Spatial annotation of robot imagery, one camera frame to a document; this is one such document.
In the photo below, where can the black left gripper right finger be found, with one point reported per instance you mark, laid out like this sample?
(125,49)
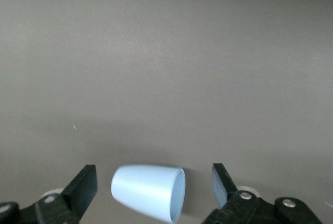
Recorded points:
(244,209)

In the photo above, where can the light blue cup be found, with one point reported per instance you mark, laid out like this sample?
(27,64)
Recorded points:
(143,187)

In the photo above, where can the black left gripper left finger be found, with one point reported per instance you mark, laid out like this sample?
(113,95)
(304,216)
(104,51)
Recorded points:
(57,208)

